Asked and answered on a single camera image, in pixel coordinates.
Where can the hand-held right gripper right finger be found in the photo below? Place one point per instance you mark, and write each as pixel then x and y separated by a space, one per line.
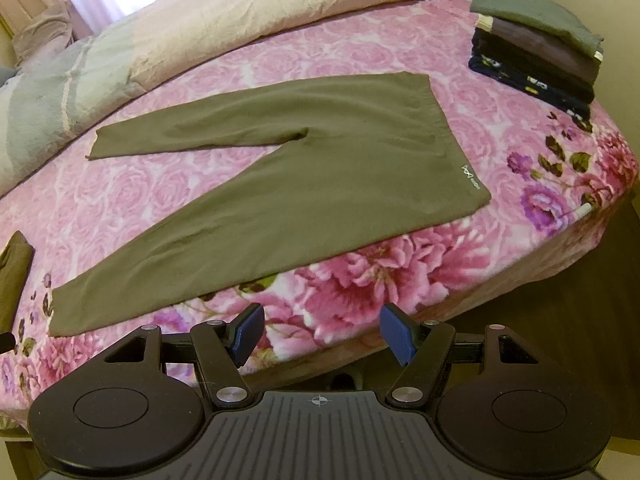
pixel 397 335

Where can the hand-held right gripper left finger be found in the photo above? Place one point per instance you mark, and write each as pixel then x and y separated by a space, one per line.
pixel 247 330

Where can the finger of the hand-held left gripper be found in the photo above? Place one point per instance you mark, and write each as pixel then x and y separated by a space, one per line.
pixel 6 341

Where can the olive green garment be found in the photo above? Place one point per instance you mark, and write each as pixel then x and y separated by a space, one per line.
pixel 15 270

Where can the olive green pants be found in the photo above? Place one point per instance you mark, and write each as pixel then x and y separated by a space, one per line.
pixel 310 180

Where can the small white rolled label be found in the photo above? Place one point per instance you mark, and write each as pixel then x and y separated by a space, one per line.
pixel 587 210

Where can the navy printed folded garment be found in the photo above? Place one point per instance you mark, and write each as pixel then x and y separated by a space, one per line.
pixel 560 97

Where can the pink floral blanket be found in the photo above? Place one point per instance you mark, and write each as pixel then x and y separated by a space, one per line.
pixel 350 50

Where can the pale pink pillow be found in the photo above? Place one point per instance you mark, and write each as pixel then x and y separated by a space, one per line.
pixel 40 35

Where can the grey and cream rolled duvet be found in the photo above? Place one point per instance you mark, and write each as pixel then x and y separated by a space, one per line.
pixel 200 25

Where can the brown folded garment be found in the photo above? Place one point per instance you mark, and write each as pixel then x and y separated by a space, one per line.
pixel 540 45

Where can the pink drape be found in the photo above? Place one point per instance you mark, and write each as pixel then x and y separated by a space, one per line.
pixel 25 0

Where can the grey-green folded garment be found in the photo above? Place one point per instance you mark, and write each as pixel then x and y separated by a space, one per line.
pixel 530 7

